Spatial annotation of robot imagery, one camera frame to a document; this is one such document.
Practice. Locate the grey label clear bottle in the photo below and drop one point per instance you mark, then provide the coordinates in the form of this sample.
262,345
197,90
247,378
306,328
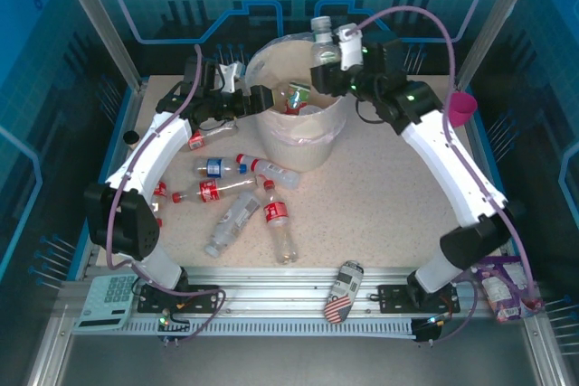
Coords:
235,219

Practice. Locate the black cap beige bottle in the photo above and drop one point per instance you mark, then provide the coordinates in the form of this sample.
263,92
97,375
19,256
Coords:
131,136

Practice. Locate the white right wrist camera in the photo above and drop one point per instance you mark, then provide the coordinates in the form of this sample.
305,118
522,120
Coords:
350,51

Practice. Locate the clear plastic bin liner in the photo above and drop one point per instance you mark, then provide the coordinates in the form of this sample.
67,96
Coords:
260,58

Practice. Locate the cream plastic waste bin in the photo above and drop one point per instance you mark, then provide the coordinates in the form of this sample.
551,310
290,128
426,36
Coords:
294,151

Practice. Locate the purple white snack pouch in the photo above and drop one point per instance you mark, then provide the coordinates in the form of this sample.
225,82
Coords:
506,291

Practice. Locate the white label red cap bottle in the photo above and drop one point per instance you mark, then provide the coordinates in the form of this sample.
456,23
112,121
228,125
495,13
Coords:
271,171

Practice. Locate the clear red white label bottle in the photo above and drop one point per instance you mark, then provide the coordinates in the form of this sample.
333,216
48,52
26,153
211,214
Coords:
217,134

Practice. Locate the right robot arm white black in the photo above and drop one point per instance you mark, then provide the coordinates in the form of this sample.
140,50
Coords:
452,164

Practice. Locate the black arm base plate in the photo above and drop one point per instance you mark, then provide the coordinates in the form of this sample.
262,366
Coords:
393,298
203,300

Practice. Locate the aluminium mounting rail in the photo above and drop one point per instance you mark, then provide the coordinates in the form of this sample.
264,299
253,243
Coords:
271,286

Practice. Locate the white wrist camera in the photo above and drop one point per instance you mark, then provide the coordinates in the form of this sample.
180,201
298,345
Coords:
350,51
230,76

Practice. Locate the aluminium frame post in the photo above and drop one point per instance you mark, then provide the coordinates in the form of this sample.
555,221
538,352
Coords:
108,29
488,29

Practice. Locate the blue label clear bottle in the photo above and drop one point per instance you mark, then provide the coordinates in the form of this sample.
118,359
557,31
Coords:
212,167

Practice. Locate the pale green calculator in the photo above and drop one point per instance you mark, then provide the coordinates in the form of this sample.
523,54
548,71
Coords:
97,309

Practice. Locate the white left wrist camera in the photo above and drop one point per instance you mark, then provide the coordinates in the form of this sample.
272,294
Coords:
230,76

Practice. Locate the crushed flag print can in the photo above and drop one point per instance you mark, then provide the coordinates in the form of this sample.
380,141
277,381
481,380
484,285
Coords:
346,286

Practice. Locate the small green label clear bottle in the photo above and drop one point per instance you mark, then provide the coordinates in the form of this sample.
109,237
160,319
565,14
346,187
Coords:
323,49

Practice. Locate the pink plastic goblet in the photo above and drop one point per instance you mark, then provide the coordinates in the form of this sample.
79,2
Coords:
463,106

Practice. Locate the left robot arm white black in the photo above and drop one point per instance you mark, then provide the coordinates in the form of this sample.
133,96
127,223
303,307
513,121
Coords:
149,155

